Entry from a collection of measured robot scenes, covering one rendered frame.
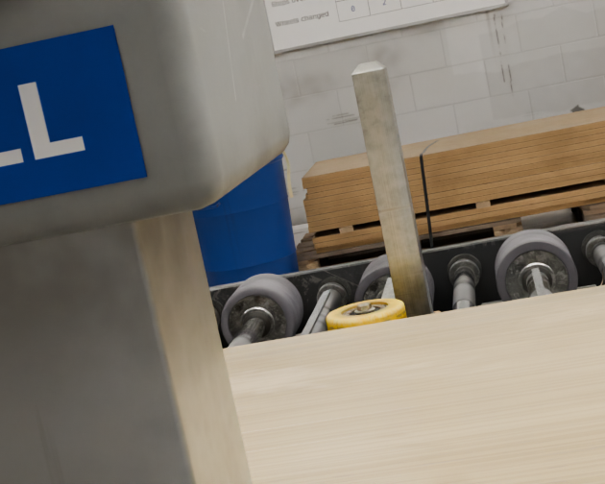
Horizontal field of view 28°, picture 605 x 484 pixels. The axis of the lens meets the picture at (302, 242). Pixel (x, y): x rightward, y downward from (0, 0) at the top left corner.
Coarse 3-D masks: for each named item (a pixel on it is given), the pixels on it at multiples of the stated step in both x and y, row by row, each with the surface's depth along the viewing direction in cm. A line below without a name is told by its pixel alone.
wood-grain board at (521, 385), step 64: (448, 320) 111; (512, 320) 107; (576, 320) 102; (256, 384) 103; (320, 384) 99; (384, 384) 95; (448, 384) 92; (512, 384) 88; (576, 384) 85; (256, 448) 86; (320, 448) 83; (384, 448) 80; (448, 448) 78; (512, 448) 76; (576, 448) 73
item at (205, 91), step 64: (0, 0) 16; (64, 0) 16; (128, 0) 15; (192, 0) 16; (256, 0) 21; (128, 64) 16; (192, 64) 16; (256, 64) 20; (192, 128) 16; (256, 128) 19; (128, 192) 16; (192, 192) 16
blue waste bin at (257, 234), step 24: (264, 168) 575; (288, 168) 590; (240, 192) 571; (264, 192) 576; (216, 216) 574; (240, 216) 573; (264, 216) 577; (288, 216) 592; (216, 240) 579; (240, 240) 576; (264, 240) 578; (288, 240) 589; (216, 264) 582; (240, 264) 578; (264, 264) 579; (288, 264) 588
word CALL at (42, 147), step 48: (48, 48) 16; (96, 48) 16; (0, 96) 16; (48, 96) 16; (96, 96) 16; (0, 144) 16; (48, 144) 16; (96, 144) 16; (0, 192) 16; (48, 192) 16
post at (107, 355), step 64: (0, 256) 18; (64, 256) 18; (128, 256) 18; (192, 256) 21; (0, 320) 18; (64, 320) 18; (128, 320) 18; (192, 320) 20; (0, 384) 19; (64, 384) 18; (128, 384) 18; (192, 384) 19; (0, 448) 19; (64, 448) 19; (128, 448) 18; (192, 448) 19
